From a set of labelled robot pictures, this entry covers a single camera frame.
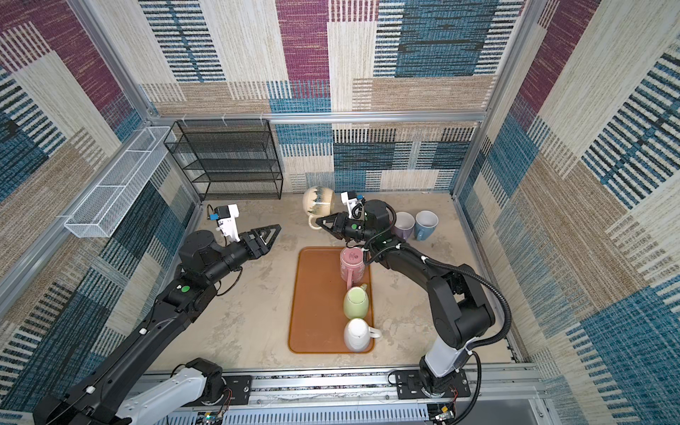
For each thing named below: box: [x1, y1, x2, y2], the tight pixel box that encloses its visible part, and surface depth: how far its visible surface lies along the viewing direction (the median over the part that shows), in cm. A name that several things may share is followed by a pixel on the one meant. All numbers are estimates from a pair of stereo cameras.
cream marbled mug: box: [301, 185, 336, 231], surface depth 80 cm
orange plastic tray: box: [287, 246, 351, 355], surface depth 90 cm
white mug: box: [343, 317, 382, 354], surface depth 77 cm
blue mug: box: [414, 209, 440, 242], surface depth 101 cm
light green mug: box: [343, 283, 370, 320], surface depth 82 cm
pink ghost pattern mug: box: [340, 247, 366, 291], surface depth 89 cm
